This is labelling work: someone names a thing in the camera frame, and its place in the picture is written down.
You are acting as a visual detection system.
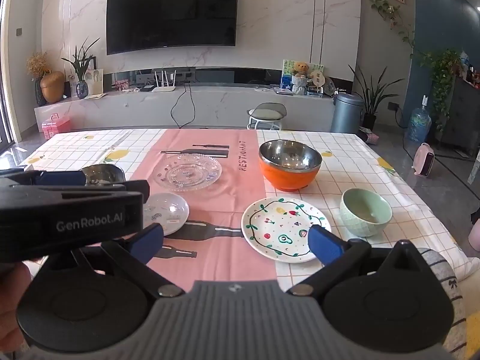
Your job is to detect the blue steel-lined bowl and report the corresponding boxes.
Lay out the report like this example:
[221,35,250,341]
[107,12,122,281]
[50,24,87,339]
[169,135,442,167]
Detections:
[82,164,125,188]

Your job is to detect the clear glass plate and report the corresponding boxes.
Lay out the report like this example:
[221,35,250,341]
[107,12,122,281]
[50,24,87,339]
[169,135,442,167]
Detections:
[152,154,223,193]

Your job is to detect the green ceramic bowl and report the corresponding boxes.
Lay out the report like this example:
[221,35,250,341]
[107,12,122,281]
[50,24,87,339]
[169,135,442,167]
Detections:
[340,188,393,238]

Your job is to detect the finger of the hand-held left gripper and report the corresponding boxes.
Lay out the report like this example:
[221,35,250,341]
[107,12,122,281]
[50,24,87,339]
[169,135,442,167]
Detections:
[75,180,151,211]
[0,170,86,188]

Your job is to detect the pink storage box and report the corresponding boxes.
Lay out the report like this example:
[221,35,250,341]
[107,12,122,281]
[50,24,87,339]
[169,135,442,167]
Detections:
[41,114,71,139]

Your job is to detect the white wifi router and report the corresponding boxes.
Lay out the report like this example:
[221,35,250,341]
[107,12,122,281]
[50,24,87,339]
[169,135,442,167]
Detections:
[152,69,177,92]

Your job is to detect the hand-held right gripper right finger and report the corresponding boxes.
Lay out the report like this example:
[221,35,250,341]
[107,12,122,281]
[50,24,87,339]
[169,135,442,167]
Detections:
[287,225,424,301]

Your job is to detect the pink small heater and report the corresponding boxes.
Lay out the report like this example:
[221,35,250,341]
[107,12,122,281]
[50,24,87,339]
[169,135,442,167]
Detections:
[412,143,435,177]

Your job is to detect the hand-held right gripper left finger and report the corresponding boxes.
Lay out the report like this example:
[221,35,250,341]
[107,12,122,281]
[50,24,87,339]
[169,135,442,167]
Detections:
[69,224,186,301]

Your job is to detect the sketch picture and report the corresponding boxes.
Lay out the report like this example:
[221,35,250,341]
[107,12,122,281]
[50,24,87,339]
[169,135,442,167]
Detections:
[69,68,104,98]

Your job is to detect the grey round stool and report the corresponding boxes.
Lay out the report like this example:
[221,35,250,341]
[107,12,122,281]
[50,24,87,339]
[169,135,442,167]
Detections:
[247,103,287,131]

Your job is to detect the brown teddy bear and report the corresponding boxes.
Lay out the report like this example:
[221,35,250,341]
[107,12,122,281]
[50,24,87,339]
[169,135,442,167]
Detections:
[290,62,310,94]

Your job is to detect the small white sticker plate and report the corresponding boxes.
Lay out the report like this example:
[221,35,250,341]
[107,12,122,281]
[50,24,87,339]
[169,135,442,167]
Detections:
[142,192,190,236]

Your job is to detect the dark grey cabinet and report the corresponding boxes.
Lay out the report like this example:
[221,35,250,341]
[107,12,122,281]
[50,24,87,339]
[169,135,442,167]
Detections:
[437,75,480,154]

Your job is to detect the blue water bottle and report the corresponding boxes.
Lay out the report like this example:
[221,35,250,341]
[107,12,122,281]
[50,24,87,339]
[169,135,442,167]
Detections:
[406,95,432,143]

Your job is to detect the person's left hand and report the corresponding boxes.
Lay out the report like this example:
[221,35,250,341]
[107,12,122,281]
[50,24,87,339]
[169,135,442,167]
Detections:
[0,262,34,351]

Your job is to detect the black power cable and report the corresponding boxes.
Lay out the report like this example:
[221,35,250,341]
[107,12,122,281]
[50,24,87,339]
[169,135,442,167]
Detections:
[170,84,197,128]

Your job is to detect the pink printed table cloth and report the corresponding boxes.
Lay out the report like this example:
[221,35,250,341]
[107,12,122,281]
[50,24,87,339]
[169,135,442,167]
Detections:
[129,128,278,284]

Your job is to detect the brown round vase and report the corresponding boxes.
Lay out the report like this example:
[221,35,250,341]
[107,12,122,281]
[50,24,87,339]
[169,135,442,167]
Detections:
[40,71,65,104]

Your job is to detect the trailing vine plant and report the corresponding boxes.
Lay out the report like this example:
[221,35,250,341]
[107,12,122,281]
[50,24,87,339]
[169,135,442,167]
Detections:
[369,0,463,132]

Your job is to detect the potted long-leaf plant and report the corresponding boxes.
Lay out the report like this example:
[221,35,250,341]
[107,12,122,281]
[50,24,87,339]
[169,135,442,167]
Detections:
[349,65,394,130]

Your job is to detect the plant in blue vase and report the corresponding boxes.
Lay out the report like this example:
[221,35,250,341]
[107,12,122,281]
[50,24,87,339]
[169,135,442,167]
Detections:
[62,37,100,100]

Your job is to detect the pink slipper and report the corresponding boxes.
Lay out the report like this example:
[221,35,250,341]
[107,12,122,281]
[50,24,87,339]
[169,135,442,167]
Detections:
[358,127,379,144]

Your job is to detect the white painted fruit plate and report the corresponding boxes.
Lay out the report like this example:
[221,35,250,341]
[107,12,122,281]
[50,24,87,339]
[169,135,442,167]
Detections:
[241,197,332,263]

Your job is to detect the orange steel-lined bowl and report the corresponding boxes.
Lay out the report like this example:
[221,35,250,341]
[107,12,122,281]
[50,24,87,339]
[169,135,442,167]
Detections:
[259,139,322,191]

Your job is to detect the black television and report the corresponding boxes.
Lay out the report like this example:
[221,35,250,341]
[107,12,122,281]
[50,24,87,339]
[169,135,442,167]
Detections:
[107,0,239,55]

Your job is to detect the dried yellow flowers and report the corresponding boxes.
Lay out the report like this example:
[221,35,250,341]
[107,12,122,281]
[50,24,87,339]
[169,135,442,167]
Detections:
[26,52,51,77]

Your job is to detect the grey trash can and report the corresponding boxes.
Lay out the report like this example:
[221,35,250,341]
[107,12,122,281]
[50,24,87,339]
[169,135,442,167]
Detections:
[331,94,365,134]

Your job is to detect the person's grey striped clothing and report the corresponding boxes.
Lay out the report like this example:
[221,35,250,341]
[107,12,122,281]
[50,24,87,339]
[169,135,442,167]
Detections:
[416,247,466,308]

